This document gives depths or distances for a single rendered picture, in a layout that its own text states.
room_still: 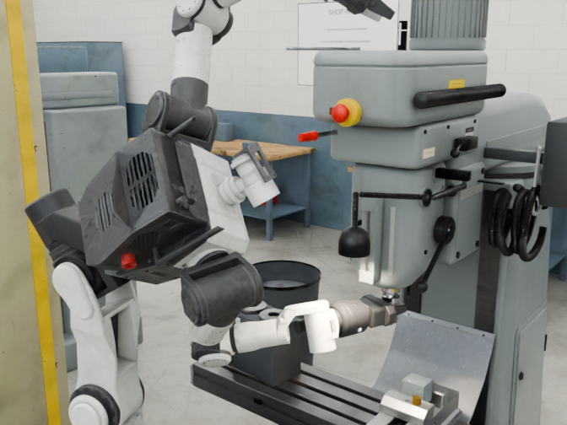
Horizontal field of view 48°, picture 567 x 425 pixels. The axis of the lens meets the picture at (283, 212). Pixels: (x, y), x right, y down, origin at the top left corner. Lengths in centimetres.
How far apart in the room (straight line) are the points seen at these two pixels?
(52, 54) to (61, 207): 766
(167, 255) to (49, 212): 39
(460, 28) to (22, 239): 198
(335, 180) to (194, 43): 536
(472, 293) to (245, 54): 581
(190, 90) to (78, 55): 725
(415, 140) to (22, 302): 202
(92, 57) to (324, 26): 322
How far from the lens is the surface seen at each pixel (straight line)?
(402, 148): 146
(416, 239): 156
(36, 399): 319
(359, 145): 151
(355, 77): 139
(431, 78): 144
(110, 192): 138
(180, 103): 150
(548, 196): 169
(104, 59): 874
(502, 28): 597
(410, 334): 213
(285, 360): 198
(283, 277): 399
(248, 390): 199
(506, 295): 201
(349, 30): 666
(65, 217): 156
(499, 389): 213
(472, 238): 181
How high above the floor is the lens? 189
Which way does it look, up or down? 14 degrees down
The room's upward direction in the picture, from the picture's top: straight up
